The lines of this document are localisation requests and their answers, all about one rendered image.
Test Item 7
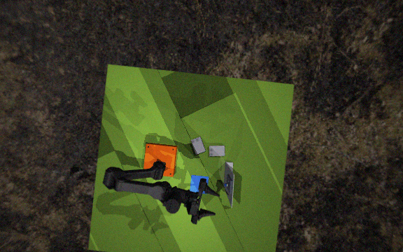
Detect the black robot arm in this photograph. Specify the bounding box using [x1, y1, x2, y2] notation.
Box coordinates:
[103, 161, 199, 216]

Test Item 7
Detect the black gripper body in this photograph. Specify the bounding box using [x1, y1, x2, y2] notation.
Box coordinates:
[182, 178, 206, 225]

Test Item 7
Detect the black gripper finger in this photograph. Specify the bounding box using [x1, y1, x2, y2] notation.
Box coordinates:
[205, 183, 220, 197]
[198, 209, 215, 221]

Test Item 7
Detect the blue flat square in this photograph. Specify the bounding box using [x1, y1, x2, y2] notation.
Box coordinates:
[190, 175, 208, 193]

